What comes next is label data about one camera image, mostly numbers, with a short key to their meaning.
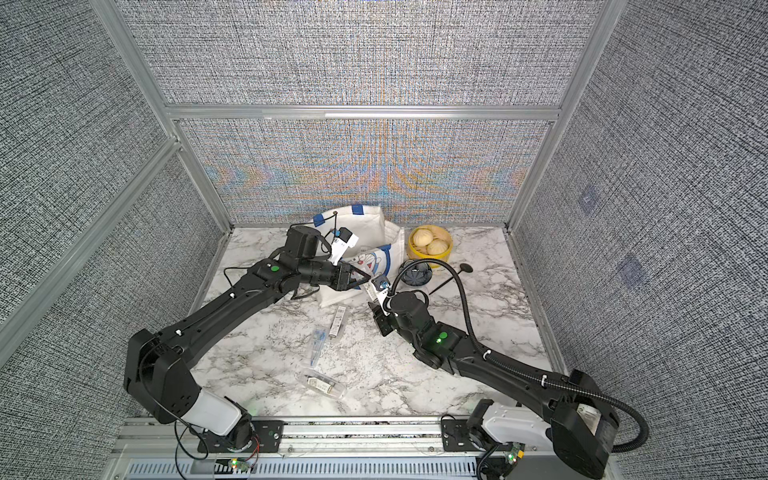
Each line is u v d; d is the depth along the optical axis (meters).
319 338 0.89
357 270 0.71
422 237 1.07
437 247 1.06
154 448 0.73
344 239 0.69
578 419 0.40
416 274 1.03
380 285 0.65
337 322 0.92
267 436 0.73
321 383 0.80
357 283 0.73
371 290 0.75
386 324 0.68
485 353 0.50
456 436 0.73
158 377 0.41
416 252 1.06
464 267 1.06
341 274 0.66
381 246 0.86
